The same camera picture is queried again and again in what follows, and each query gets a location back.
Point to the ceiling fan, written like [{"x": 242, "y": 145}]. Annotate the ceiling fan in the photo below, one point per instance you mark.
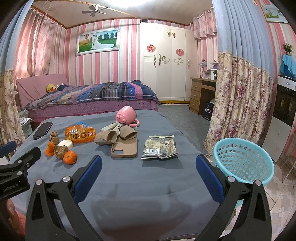
[{"x": 93, "y": 10}]

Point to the water dispenser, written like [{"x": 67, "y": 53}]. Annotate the water dispenser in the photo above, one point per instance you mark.
[{"x": 282, "y": 119}]

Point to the grey table cloth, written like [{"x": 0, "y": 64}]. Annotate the grey table cloth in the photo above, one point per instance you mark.
[{"x": 135, "y": 199}]

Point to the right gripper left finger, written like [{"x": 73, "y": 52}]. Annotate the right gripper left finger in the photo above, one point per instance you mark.
[{"x": 53, "y": 212}]

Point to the floral divider curtain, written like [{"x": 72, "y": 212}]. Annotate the floral divider curtain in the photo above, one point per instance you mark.
[{"x": 244, "y": 87}]

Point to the left floral curtain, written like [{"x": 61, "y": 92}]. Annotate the left floral curtain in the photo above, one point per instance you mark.
[{"x": 11, "y": 129}]

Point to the pink window curtain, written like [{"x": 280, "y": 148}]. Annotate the pink window curtain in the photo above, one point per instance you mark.
[{"x": 34, "y": 46}]

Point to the yellow duck plush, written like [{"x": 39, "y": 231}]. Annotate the yellow duck plush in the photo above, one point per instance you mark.
[{"x": 51, "y": 88}]

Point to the silver snack packet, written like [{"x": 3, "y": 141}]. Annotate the silver snack packet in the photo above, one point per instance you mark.
[{"x": 159, "y": 147}]

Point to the person left hand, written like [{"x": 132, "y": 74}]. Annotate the person left hand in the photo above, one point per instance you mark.
[{"x": 17, "y": 220}]

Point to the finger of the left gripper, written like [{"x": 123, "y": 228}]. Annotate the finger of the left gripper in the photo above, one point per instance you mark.
[
  {"x": 30, "y": 157},
  {"x": 7, "y": 149}
]

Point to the beige drawstring pouch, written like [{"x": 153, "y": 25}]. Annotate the beige drawstring pouch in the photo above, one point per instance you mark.
[{"x": 112, "y": 127}]

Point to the blue cloth cover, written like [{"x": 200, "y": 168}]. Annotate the blue cloth cover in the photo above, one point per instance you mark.
[{"x": 288, "y": 66}]

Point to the white wardrobe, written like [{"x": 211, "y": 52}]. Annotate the white wardrobe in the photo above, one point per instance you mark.
[{"x": 168, "y": 60}]

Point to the orange peel piece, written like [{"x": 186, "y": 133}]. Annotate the orange peel piece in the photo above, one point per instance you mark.
[{"x": 50, "y": 149}]

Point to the tan phone case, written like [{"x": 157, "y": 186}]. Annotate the tan phone case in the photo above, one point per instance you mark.
[{"x": 123, "y": 148}]

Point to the orange snack bag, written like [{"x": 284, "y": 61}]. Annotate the orange snack bag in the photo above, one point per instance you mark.
[{"x": 80, "y": 134}]

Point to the black smartphone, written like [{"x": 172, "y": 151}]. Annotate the black smartphone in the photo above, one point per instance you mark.
[{"x": 42, "y": 130}]

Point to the orange tangerine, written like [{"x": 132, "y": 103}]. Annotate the orange tangerine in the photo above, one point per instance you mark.
[{"x": 70, "y": 157}]

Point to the small brown paper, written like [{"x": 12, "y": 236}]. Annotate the small brown paper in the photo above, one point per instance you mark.
[{"x": 60, "y": 151}]

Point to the black box under desk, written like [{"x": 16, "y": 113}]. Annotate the black box under desk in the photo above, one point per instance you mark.
[{"x": 207, "y": 111}]

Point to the white round bun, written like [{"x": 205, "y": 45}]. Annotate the white round bun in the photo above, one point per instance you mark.
[{"x": 68, "y": 143}]

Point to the blue plastic wrapper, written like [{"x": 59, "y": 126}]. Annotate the blue plastic wrapper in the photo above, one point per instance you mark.
[{"x": 82, "y": 123}]

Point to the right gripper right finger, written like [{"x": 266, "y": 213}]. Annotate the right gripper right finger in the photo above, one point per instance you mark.
[{"x": 253, "y": 221}]

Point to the pink pig mug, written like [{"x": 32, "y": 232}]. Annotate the pink pig mug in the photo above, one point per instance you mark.
[{"x": 127, "y": 116}]

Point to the framed wedding photo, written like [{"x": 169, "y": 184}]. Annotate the framed wedding photo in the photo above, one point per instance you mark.
[{"x": 97, "y": 41}]

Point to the wooden desk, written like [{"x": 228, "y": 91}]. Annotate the wooden desk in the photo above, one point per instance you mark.
[{"x": 202, "y": 91}]

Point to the bed with plaid quilt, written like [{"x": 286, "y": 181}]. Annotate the bed with plaid quilt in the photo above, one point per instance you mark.
[{"x": 70, "y": 100}]

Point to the small potted plant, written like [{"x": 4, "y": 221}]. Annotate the small potted plant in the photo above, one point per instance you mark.
[{"x": 288, "y": 48}]

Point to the turquoise plastic laundry basket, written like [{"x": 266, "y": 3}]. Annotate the turquoise plastic laundry basket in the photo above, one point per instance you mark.
[{"x": 244, "y": 160}]

